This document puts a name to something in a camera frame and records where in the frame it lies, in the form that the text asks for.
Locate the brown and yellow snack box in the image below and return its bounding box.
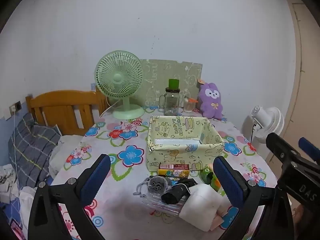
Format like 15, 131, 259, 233
157, 164, 191, 178

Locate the purple plush bunny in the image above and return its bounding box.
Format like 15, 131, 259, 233
197, 79, 224, 120

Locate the green desk fan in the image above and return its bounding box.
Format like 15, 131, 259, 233
94, 50, 145, 120

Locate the beige door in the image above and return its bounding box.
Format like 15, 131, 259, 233
265, 0, 320, 175

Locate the crumpled printed cloth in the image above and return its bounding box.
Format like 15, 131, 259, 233
0, 165, 19, 203

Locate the wall socket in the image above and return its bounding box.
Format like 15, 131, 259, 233
9, 101, 22, 113

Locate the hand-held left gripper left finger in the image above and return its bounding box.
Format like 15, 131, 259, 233
28, 154, 112, 240

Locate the white charging cable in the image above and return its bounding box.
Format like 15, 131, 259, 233
12, 110, 20, 180

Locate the floral tablecloth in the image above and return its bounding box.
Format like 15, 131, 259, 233
50, 105, 280, 240

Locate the white crumpled bedding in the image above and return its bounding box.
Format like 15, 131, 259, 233
49, 134, 85, 178

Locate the cotton swab container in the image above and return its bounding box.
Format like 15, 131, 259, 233
184, 97, 198, 113

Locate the clear plastic pencil case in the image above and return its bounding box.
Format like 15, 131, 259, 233
142, 192, 188, 215

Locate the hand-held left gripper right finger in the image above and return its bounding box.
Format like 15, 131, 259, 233
212, 156, 295, 240

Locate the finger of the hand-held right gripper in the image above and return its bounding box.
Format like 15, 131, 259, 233
299, 137, 320, 162
266, 132, 320, 174

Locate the grey plaid pillow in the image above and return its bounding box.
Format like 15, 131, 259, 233
8, 112, 62, 188

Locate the green snack packet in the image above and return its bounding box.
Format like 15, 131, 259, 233
201, 167, 222, 190

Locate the white fan cable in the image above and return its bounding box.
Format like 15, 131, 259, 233
99, 97, 121, 118

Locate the black plastic bag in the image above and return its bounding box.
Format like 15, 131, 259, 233
161, 179, 198, 203

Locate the grey drawstring pouch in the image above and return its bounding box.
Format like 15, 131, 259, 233
133, 176, 173, 197

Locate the glass jar mug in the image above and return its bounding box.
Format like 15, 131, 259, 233
159, 87, 184, 116

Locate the green printed board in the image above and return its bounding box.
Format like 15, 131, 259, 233
139, 59, 202, 108

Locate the wooden bed headboard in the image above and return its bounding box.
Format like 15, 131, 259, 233
26, 86, 110, 137

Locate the yellow printed storage box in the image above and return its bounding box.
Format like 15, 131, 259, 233
146, 115, 225, 172

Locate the white standing fan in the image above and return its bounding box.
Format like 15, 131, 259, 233
251, 106, 285, 145

